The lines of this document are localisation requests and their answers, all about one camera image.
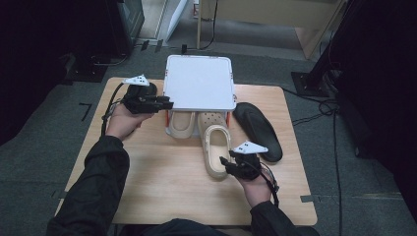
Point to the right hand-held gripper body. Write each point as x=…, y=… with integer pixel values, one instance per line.
x=249, y=165

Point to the black floor base plate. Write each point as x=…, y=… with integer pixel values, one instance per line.
x=85, y=70

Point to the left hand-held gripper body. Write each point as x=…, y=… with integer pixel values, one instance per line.
x=139, y=98

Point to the grey tape strip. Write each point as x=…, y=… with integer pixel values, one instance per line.
x=309, y=198
x=59, y=194

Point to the person's left hand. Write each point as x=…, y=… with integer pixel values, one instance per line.
x=121, y=123

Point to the grey shoe rack orange posts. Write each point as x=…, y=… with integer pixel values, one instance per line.
x=200, y=82

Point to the person's right hand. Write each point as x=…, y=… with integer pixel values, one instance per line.
x=259, y=191

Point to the black stand with base plate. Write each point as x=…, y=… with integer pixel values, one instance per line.
x=314, y=82

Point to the cream perforated clog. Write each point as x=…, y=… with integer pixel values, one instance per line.
x=182, y=126
x=214, y=147

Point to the white leaning board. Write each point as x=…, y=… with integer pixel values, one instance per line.
x=177, y=19

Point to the light wooden desk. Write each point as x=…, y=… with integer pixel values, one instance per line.
x=262, y=13

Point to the black plug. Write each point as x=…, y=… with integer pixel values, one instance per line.
x=184, y=49

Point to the dark cabinet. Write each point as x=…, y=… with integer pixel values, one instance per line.
x=126, y=26

